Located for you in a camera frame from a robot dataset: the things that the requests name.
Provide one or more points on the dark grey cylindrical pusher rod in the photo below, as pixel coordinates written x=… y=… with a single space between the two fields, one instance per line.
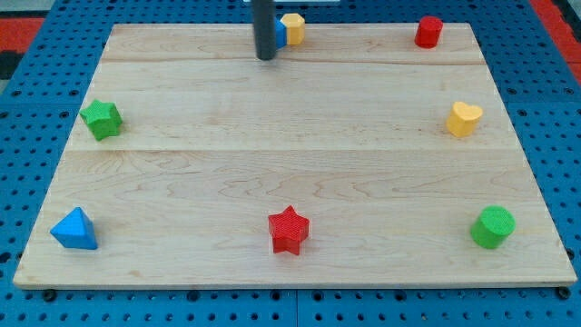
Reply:
x=264 y=30

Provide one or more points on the yellow heart block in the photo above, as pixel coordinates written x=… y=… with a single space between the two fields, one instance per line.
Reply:
x=463 y=119

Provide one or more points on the blue block behind rod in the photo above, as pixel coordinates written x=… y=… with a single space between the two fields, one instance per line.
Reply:
x=280 y=34

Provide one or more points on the yellow hexagon block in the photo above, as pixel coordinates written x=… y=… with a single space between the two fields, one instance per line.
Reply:
x=295 y=27

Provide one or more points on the red cylinder block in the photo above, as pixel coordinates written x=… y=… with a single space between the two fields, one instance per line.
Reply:
x=428 y=31

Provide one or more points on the light wooden board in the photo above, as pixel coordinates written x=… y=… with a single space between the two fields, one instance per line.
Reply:
x=349 y=128

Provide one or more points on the green star block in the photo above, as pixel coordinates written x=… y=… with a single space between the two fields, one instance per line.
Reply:
x=102 y=119

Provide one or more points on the red star block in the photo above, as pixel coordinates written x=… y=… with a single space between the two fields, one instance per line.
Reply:
x=288 y=230

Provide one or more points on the blue triangle block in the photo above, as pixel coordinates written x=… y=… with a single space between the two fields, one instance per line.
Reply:
x=75 y=231

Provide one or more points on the green cylinder block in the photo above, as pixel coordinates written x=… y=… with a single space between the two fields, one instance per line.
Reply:
x=493 y=226

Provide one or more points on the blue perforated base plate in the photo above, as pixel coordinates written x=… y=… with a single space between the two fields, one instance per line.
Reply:
x=37 y=109

